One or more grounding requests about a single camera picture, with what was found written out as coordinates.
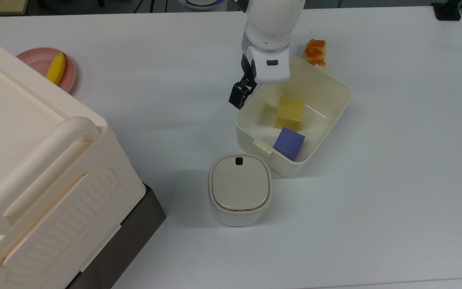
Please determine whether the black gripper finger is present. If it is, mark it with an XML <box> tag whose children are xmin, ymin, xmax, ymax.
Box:
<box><xmin>229</xmin><ymin>75</ymin><xmax>256</xmax><ymax>110</ymax></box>

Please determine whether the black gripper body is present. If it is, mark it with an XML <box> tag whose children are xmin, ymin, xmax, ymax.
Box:
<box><xmin>240</xmin><ymin>52</ymin><xmax>258</xmax><ymax>86</ymax></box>

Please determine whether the white plastic box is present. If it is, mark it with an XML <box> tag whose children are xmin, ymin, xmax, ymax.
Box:
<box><xmin>235</xmin><ymin>55</ymin><xmax>352</xmax><ymax>179</ymax></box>

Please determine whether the yellow cube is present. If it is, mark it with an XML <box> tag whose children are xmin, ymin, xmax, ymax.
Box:
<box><xmin>274</xmin><ymin>96</ymin><xmax>306</xmax><ymax>131</ymax></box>

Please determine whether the purple cube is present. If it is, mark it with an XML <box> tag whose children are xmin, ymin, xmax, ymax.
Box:
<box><xmin>273</xmin><ymin>127</ymin><xmax>306</xmax><ymax>162</ymax></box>

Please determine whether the orange shrimp sushi toy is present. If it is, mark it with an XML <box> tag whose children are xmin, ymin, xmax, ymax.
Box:
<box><xmin>304</xmin><ymin>39</ymin><xmax>328</xmax><ymax>67</ymax></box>

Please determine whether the small cream lidded trash can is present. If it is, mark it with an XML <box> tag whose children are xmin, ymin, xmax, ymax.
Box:
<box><xmin>208</xmin><ymin>153</ymin><xmax>272</xmax><ymax>227</ymax></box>

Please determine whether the yellow toy banana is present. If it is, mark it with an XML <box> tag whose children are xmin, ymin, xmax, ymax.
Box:
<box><xmin>46</xmin><ymin>53</ymin><xmax>66</xmax><ymax>86</ymax></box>

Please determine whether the pink plate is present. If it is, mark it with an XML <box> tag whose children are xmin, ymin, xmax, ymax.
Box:
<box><xmin>16</xmin><ymin>47</ymin><xmax>77</xmax><ymax>94</ymax></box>

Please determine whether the cream plastic storage container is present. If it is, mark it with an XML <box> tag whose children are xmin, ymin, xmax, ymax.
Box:
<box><xmin>0</xmin><ymin>28</ymin><xmax>147</xmax><ymax>289</ymax></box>

